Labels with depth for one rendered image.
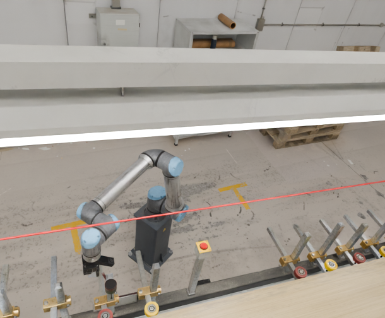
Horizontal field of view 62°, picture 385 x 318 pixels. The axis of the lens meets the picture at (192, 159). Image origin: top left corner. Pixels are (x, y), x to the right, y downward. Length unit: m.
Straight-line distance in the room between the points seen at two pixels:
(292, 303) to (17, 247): 2.42
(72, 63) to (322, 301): 2.04
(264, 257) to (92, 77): 3.04
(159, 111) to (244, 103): 0.19
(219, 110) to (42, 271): 2.73
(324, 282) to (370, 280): 0.34
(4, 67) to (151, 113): 0.26
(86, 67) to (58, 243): 2.86
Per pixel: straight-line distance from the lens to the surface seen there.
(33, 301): 3.12
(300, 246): 2.33
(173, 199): 2.31
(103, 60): 0.61
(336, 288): 2.41
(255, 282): 2.44
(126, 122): 0.64
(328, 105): 0.86
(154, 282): 1.98
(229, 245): 3.42
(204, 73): 0.66
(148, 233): 2.78
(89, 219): 1.76
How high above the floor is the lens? 2.71
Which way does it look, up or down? 40 degrees down
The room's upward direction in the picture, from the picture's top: 11 degrees clockwise
